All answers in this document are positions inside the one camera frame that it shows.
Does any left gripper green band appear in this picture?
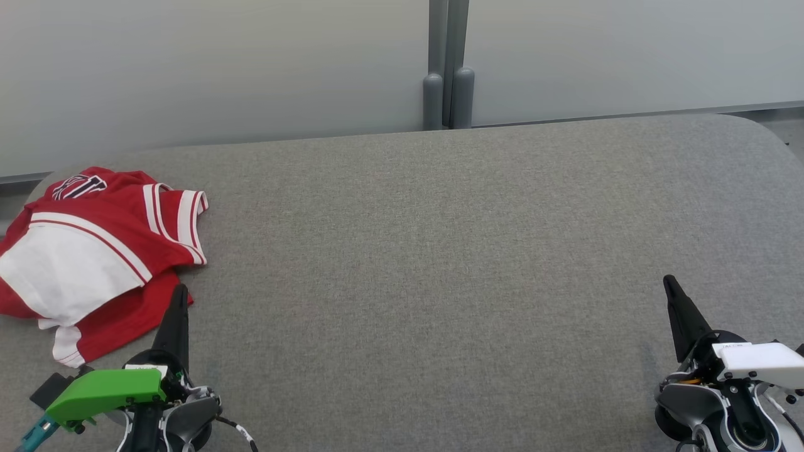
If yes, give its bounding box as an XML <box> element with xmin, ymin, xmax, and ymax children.
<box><xmin>45</xmin><ymin>284</ymin><xmax>190</xmax><ymax>434</ymax></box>

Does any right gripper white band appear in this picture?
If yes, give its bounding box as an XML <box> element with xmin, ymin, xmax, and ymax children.
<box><xmin>664</xmin><ymin>275</ymin><xmax>804</xmax><ymax>387</ymax></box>

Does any red and white basketball jersey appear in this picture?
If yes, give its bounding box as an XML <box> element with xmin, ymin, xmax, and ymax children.
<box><xmin>0</xmin><ymin>166</ymin><xmax>209</xmax><ymax>330</ymax></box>

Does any grey fabric sofa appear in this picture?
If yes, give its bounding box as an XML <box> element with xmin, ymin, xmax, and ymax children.
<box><xmin>0</xmin><ymin>113</ymin><xmax>804</xmax><ymax>452</ymax></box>

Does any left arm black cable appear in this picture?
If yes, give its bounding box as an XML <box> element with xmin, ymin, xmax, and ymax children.
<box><xmin>215</xmin><ymin>414</ymin><xmax>259</xmax><ymax>452</ymax></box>

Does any grey partition post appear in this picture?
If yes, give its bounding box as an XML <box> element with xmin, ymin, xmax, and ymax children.
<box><xmin>423</xmin><ymin>0</ymin><xmax>448</xmax><ymax>131</ymax></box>
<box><xmin>447</xmin><ymin>0</ymin><xmax>475</xmax><ymax>129</ymax></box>

